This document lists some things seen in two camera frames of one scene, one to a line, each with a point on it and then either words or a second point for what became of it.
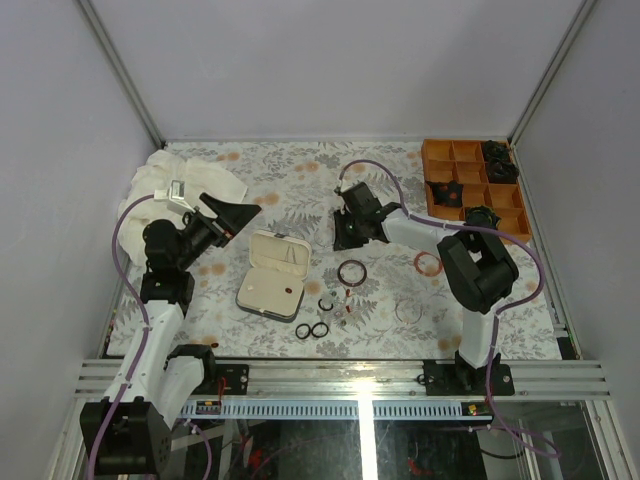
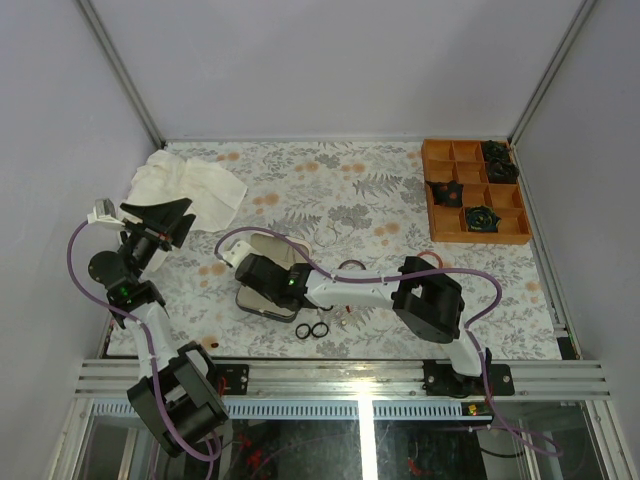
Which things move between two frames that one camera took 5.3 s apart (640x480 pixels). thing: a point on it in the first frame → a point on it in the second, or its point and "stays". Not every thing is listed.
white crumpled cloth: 156,173 stays
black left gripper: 232,217 → 168,217
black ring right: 320,336 stays
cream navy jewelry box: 274,283 stays
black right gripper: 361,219 → 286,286
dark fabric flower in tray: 500,168 stays
